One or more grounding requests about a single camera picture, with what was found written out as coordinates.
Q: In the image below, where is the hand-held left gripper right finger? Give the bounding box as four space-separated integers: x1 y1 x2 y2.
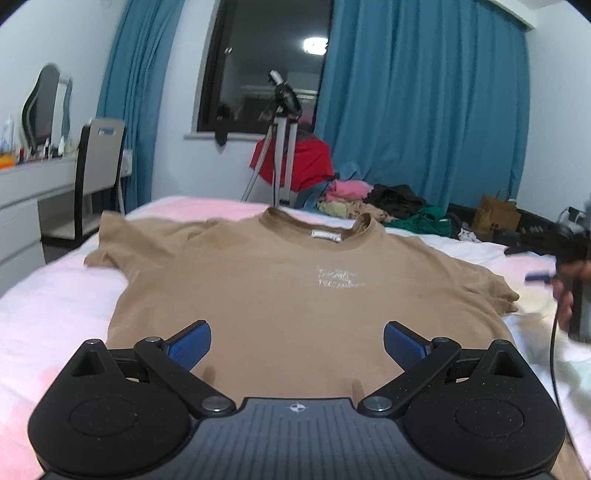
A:
356 322 525 418

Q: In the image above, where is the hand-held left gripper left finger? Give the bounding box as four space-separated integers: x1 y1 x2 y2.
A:
69 320 237 418

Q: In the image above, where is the tan t-shirt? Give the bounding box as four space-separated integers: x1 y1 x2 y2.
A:
84 206 521 403

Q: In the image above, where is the person's right hand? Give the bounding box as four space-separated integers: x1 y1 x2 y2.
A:
553 260 591 332

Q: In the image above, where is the black sofa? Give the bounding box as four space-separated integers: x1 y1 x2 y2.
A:
448 203 570 253

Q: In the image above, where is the brown paper bag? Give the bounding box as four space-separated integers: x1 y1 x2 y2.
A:
471 190 522 236

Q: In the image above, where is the green garment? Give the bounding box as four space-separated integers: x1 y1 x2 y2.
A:
392 206 453 239

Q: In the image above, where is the tan patterned garment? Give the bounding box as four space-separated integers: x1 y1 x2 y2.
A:
346 204 398 223

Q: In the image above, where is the pastel tie-dye blanket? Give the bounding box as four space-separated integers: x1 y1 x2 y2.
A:
0 195 591 480

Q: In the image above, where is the black garment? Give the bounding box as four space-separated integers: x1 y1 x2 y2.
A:
365 184 428 216

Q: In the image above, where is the yellow garment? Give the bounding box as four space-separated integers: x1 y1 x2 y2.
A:
318 200 352 219

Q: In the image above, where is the pink garment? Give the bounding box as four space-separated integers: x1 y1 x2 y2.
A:
324 179 374 204

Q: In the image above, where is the blue garment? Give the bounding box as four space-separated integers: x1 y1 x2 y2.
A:
295 182 331 211

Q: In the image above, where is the red cloth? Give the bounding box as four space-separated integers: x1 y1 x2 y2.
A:
249 134 335 192

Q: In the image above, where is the silver tripod stand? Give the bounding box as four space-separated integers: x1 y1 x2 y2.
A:
241 70 305 208

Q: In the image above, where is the beige black chair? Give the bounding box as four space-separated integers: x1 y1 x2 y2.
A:
41 117 127 241

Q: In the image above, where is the wide blue curtain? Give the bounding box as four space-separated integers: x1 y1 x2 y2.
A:
314 0 531 219

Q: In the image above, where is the white vanity desk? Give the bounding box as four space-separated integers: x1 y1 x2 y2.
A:
0 154 133 294

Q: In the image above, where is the row of cosmetic bottles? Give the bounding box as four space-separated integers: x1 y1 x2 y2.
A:
18 136 77 162

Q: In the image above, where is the narrow blue curtain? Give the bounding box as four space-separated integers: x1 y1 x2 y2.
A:
96 0 185 214

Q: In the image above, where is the dark window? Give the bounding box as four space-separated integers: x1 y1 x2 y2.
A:
198 0 334 138

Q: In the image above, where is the black cable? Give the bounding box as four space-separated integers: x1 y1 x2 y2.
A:
547 300 574 446

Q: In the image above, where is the wavy frame mirror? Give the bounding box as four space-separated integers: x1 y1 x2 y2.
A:
21 64 74 156

